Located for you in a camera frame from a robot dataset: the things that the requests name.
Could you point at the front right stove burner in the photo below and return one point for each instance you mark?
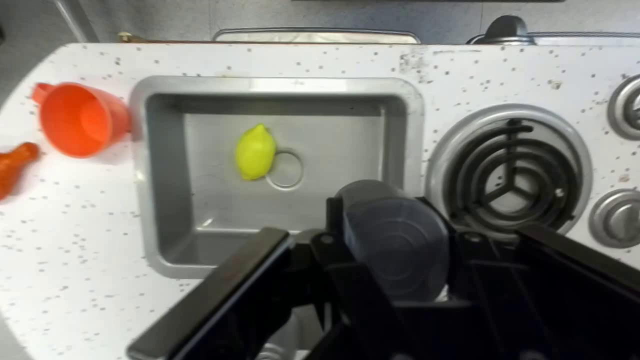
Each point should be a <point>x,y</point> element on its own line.
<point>511,164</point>

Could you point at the grey stove knob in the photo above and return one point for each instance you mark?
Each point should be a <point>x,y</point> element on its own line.
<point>624,108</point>
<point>615,218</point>

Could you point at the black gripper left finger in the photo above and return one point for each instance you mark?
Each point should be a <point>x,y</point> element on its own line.
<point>231,313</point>

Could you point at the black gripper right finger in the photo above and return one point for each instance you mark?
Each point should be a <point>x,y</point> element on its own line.
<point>550,249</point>

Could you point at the grey cylinder block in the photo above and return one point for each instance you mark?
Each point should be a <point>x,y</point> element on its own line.
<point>401,239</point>

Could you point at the grey toy sink basin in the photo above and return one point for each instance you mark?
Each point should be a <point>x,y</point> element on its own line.
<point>197,208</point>

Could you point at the orange plastic cup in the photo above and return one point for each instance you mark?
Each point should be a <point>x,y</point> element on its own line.
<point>81,121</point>

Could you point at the yellow toy lemon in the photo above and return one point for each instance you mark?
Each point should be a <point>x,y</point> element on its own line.
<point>254,152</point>

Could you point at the grey stove knob upper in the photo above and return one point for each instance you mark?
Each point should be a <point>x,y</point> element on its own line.
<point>624,108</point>

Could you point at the orange toy drumstick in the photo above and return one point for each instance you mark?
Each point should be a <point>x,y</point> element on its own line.
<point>13,164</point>

